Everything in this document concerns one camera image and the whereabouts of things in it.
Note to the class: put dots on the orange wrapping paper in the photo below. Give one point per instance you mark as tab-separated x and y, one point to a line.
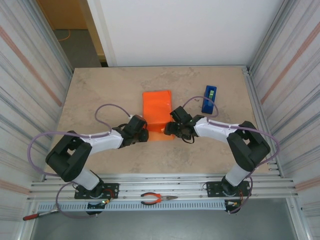
156	107

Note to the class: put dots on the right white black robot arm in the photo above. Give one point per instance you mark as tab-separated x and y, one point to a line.
250	150

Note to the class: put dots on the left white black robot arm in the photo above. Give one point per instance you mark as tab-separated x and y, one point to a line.
67	160

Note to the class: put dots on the blue tape dispenser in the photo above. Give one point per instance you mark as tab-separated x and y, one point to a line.
208	107

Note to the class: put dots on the aluminium rail frame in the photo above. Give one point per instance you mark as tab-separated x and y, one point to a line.
162	186

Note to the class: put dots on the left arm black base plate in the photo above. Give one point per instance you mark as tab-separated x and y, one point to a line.
112	187

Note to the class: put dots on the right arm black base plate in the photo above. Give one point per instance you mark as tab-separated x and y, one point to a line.
212	188

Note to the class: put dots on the aluminium side rail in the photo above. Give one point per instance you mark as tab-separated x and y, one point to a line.
250	82

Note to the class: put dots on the white door frame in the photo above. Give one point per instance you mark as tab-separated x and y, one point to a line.
100	32

